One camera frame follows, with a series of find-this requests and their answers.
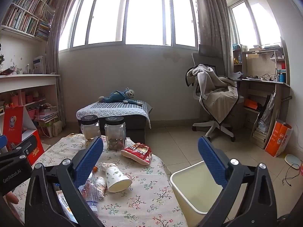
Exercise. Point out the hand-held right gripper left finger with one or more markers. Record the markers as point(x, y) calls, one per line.
point(88, 160)

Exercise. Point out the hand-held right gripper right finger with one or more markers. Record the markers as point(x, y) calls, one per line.
point(213, 163)

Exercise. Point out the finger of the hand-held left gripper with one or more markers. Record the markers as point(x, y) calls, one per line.
point(2, 143)
point(26, 146)

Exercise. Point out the white paper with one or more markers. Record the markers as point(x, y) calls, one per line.
point(107, 166)

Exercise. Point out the white tissue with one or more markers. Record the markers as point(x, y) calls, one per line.
point(100, 186)

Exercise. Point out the clear plastic bottle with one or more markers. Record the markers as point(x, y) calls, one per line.
point(88, 195)

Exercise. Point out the floral paper cup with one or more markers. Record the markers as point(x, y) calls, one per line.
point(117, 182)

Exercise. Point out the cream plastic waste bin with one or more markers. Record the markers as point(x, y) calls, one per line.
point(189, 194)

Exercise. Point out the blue white carton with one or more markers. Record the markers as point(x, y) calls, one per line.
point(64, 203)

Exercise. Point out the red snack packet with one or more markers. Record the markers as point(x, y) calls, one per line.
point(139, 152)

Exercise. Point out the person's left hand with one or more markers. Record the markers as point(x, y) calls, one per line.
point(11, 197)

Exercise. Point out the red gift box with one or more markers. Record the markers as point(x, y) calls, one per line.
point(35, 151)

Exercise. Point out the pink storage basket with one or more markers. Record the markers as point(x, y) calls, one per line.
point(31, 114)

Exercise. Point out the clear jar with mixed nuts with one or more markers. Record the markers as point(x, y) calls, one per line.
point(90, 127)

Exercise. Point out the white grey office chair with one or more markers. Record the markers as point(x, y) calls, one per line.
point(213, 127)

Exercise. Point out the cream quilted bag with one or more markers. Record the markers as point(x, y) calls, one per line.
point(57, 128)

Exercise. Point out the stack of papers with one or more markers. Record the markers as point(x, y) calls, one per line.
point(46, 115)

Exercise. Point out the clear jar with brown nuts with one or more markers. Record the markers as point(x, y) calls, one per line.
point(115, 134)

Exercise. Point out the floral tablecloth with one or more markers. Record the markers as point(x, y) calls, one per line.
point(142, 194)

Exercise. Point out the white shelving unit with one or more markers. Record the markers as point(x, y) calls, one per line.
point(30, 80)

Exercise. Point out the orange paper bag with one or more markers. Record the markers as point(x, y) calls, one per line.
point(277, 139)

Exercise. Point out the beige blanket with dark trim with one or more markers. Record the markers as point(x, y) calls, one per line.
point(217, 94)

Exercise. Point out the blue monkey plush toy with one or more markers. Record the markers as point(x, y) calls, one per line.
point(116, 97)

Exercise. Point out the orange flat box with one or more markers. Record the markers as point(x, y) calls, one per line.
point(252, 103)

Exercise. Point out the silver foil bag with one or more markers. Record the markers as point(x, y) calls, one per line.
point(267, 113)

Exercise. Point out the white round scale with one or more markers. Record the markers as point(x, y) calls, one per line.
point(293, 160)

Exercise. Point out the white desk calendar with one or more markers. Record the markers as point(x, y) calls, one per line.
point(39, 65)

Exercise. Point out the wooden desk with hutch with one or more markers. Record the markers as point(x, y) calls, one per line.
point(281, 93)

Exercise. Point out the yellow toy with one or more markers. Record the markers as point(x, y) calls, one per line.
point(236, 61)

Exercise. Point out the blue bottle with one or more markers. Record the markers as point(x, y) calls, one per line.
point(281, 77)

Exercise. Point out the grey curtain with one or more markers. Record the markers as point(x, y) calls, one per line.
point(213, 16)
point(56, 40)

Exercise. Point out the teal small basket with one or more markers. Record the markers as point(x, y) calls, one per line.
point(235, 46)

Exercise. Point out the rows of books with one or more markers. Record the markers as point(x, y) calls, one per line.
point(21, 20)

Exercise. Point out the small white framed window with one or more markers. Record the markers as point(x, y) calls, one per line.
point(251, 21)

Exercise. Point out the large white framed window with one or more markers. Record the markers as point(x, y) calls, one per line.
point(146, 16)

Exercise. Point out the white wall bookshelf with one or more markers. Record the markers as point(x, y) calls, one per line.
point(16, 32)

